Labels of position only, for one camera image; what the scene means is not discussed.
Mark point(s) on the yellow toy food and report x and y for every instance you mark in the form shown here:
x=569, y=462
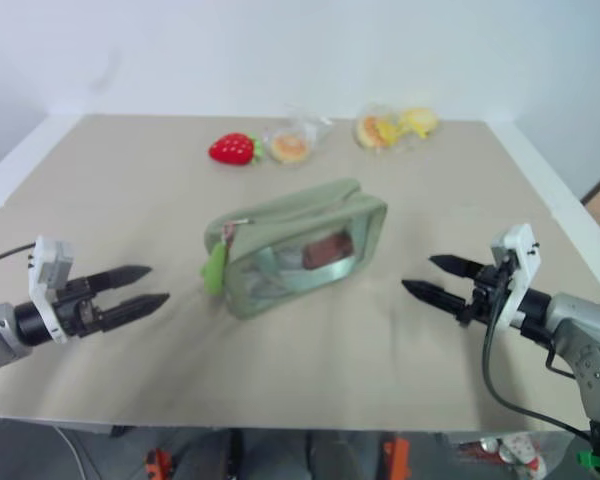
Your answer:
x=391, y=131

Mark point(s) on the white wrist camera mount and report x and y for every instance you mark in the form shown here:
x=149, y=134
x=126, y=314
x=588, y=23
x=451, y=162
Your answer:
x=522, y=260
x=47, y=260

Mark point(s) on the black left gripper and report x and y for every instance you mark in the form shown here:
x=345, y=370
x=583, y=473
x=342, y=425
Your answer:
x=77, y=310

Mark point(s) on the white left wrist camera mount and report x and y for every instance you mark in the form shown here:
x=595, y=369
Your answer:
x=47, y=260

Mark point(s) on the toy burger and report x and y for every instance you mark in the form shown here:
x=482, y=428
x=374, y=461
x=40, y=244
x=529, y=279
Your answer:
x=367, y=131

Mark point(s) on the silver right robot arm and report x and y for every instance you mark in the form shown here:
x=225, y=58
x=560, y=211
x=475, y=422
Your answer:
x=580, y=325

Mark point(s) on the brown packet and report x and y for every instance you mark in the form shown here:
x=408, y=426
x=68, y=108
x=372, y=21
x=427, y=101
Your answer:
x=327, y=251

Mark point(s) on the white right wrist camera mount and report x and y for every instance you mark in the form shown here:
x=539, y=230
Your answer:
x=522, y=260

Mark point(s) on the orange and black clamp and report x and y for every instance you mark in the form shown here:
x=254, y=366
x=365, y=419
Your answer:
x=399, y=457
x=157, y=462

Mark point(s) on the red strawberry plush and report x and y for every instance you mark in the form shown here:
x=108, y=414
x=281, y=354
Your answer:
x=232, y=148

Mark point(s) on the round toy bread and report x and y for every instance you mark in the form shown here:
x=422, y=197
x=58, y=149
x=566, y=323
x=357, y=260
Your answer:
x=289, y=147

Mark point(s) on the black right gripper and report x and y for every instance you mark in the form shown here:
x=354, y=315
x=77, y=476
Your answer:
x=487, y=290

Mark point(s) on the red and white dotted object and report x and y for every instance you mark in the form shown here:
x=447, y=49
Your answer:
x=522, y=450

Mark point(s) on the green transparent zipper pouch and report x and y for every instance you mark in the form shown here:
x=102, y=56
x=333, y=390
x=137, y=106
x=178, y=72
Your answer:
x=290, y=210

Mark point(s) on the green zipper pull tab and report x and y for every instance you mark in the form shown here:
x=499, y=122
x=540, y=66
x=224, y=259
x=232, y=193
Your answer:
x=216, y=270

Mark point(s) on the green clip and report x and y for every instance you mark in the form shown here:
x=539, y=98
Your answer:
x=597, y=460

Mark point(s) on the beige table cloth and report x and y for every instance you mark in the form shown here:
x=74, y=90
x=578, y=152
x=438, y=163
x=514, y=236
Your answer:
x=300, y=365

